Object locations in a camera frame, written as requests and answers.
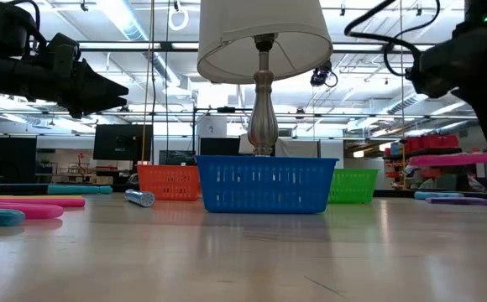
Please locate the black hanging camera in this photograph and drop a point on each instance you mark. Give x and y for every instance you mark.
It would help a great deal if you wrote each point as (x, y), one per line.
(320, 76)

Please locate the teal marker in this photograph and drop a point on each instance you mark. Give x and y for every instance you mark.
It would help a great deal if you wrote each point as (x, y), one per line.
(80, 189)
(0, 217)

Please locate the large black monitor screen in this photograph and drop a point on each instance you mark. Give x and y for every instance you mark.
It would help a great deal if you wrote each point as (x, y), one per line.
(122, 142)

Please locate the white hanging cloth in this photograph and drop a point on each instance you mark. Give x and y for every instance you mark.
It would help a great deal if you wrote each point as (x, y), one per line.
(298, 149)

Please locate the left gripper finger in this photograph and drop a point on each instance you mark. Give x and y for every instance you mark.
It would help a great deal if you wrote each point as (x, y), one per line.
(101, 104)
(101, 88)

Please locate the black aluminium table frame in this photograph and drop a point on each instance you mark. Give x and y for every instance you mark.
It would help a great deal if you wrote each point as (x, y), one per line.
(17, 189)

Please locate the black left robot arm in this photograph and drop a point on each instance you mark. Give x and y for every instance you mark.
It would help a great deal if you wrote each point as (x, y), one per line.
(8, 79)

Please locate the blue plastic basket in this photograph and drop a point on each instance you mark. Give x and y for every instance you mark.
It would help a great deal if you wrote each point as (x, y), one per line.
(264, 161)

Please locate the white shade silver table lamp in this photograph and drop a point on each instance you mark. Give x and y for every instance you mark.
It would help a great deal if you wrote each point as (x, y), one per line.
(264, 121)

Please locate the white numbered sign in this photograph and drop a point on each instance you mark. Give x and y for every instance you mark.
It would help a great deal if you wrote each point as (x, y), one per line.
(212, 126)

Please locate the black background pipe frame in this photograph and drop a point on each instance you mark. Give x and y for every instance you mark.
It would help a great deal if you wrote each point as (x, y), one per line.
(193, 138)

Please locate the dark chalkboard sign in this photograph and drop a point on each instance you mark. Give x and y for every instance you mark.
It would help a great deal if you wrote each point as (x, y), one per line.
(176, 157)

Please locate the metallic blue marker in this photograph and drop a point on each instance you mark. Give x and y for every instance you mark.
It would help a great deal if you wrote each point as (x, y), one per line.
(138, 197)

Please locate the small dark monitor screen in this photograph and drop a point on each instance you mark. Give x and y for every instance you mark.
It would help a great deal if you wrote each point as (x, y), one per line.
(220, 147)

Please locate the orange plastic basket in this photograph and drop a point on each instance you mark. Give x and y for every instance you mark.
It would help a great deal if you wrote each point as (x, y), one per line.
(168, 170)

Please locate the black overhead frame beam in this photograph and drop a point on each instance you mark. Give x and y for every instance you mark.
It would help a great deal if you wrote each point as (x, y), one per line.
(166, 46)

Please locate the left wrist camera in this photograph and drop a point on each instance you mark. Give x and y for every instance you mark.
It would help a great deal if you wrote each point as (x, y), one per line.
(64, 54)

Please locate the red storage bin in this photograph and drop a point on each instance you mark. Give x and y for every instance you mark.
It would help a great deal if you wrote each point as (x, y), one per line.
(413, 144)
(441, 142)

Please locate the purple marker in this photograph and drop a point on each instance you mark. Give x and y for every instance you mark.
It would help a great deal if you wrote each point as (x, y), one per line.
(457, 201)

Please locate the short pink marker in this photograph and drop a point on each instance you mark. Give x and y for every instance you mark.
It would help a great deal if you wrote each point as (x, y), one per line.
(38, 211)

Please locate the storage shelf rack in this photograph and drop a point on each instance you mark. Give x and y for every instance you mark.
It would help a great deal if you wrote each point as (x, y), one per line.
(436, 151)

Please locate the green plastic basket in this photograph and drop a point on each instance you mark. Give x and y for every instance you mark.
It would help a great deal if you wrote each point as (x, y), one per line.
(352, 173)

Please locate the light blue marker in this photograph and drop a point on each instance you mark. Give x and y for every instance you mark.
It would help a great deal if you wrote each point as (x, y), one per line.
(436, 195)

